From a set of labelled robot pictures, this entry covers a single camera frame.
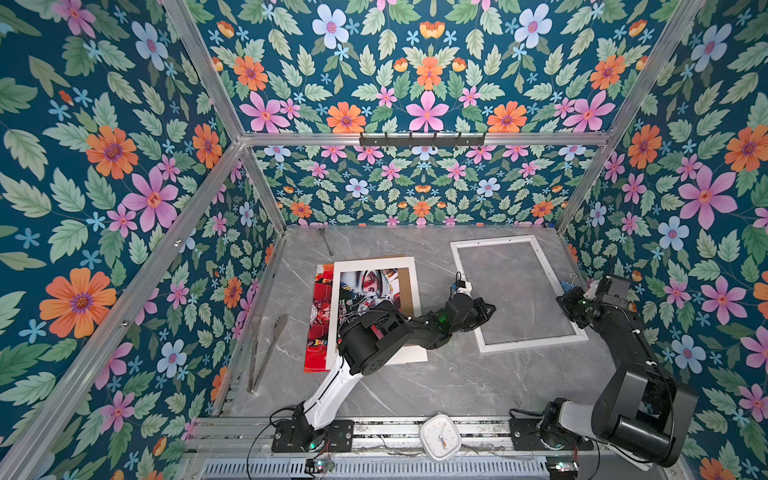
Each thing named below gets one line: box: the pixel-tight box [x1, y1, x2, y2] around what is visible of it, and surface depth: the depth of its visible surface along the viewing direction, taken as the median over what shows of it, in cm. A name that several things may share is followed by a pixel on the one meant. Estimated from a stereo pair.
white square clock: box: [419, 414, 462, 462], surface depth 73 cm
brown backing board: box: [398, 268, 414, 316], surface depth 103 cm
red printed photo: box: [304, 264, 401, 373], surface depth 103 cm
